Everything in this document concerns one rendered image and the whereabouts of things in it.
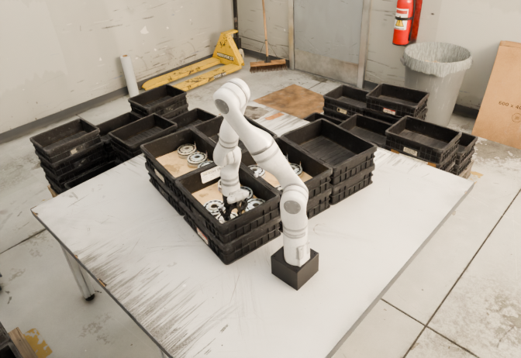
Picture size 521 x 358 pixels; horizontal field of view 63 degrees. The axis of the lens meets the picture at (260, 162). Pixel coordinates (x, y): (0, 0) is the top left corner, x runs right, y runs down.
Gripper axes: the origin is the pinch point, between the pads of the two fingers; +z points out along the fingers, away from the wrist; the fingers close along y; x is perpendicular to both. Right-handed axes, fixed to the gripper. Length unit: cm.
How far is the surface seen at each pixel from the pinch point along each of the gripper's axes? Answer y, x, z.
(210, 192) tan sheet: -0.2, -24.7, 2.5
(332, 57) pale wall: -253, -247, 57
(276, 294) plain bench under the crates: 0.0, 32.3, 15.3
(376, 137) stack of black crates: -153, -71, 47
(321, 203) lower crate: -42.9, 3.9, 9.1
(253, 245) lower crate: -4.5, 7.5, 12.1
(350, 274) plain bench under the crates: -30, 40, 15
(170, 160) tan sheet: 5, -62, 3
